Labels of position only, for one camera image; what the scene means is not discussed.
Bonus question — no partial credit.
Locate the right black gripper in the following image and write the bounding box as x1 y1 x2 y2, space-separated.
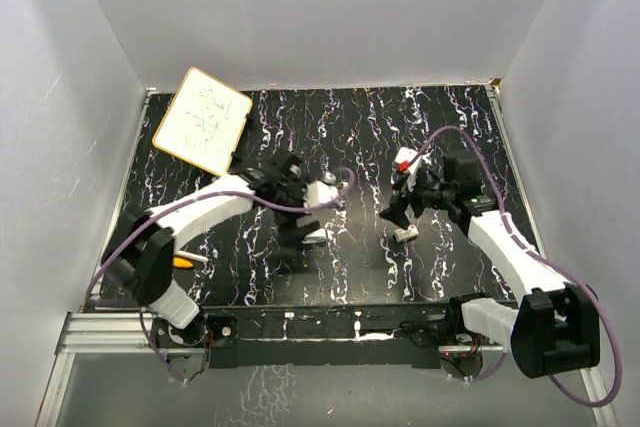
378 167 454 229

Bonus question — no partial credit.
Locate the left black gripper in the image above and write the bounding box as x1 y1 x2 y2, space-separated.
269 176 319 241

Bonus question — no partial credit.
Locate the beige grey stapler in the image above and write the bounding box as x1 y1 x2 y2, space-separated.
302 228 329 246

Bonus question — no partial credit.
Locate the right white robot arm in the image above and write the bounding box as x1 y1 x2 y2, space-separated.
380 148 600 378

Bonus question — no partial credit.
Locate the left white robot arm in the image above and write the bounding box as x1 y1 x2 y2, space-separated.
98 151 339 346

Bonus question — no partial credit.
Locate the white staple box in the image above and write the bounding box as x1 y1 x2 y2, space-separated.
393 225 419 243

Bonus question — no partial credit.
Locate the white marker pen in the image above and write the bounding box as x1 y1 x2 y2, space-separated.
175 251 209 263

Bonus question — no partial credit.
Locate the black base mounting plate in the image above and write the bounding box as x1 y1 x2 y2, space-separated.
151 303 498 370

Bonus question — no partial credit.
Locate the orange marker cap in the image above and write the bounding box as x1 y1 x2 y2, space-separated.
173 257 194 269

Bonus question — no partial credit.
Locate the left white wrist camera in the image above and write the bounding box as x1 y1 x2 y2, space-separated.
304 171 339 209

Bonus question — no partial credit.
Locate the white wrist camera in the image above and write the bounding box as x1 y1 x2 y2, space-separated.
304 171 339 209
392 147 425 190

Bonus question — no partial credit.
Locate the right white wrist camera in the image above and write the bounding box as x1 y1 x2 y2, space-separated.
392 147 425 190

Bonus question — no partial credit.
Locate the small whiteboard with wooden frame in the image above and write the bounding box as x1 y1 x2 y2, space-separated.
152 67 253 177

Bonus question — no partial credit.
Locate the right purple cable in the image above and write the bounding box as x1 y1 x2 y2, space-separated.
412 125 624 408

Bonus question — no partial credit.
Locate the aluminium frame rail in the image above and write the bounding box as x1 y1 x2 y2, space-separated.
37 309 166 427

